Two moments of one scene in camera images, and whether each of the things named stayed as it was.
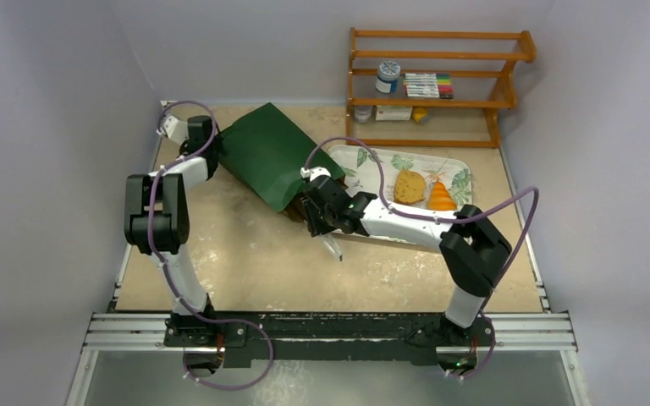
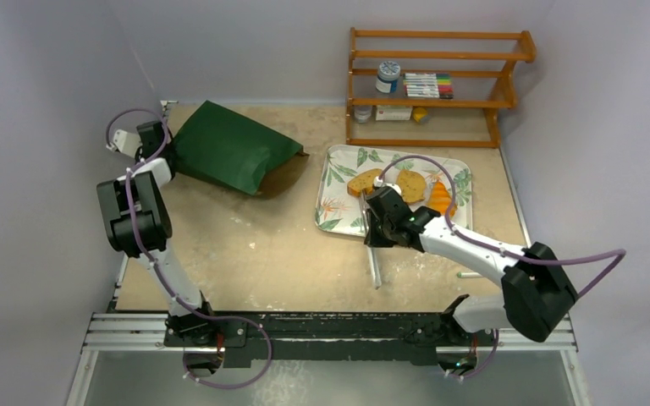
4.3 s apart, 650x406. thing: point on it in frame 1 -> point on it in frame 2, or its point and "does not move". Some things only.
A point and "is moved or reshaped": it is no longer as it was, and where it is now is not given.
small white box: x=393 y=112 does not move
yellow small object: x=419 y=112 does not move
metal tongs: x=332 y=244 -> x=365 y=221
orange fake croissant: x=440 y=199 does not move
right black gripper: x=314 y=211 -> x=376 y=227
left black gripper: x=217 y=144 -> x=139 y=156
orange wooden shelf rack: x=506 y=98 does not move
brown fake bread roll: x=410 y=187 does not move
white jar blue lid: x=388 y=77 does not move
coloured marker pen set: x=428 y=85 does not move
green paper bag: x=270 y=156 is moved or reshaped
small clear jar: x=362 y=112 does not move
